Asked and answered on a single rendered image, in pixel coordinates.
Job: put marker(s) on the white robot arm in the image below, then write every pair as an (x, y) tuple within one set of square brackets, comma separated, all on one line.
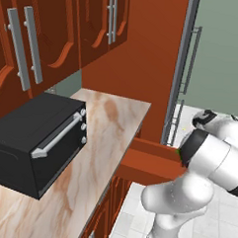
[(182, 197)]

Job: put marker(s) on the silver toaster oven knob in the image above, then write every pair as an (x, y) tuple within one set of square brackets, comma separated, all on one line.
[(84, 140), (82, 112), (83, 126)]

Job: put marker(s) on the red-brown open drawer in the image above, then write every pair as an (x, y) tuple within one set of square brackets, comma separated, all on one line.
[(145, 162)]

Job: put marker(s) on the red-brown tall side panel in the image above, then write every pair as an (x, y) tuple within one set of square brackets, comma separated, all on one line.
[(144, 53)]

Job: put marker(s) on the silver fridge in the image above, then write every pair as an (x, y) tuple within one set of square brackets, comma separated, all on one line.
[(181, 61)]

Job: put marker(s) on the black toaster oven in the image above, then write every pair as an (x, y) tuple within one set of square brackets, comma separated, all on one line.
[(21, 132)]

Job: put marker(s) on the red-brown wall cupboard door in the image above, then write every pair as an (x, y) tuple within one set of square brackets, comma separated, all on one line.
[(93, 20), (56, 28), (122, 15), (2, 95)]

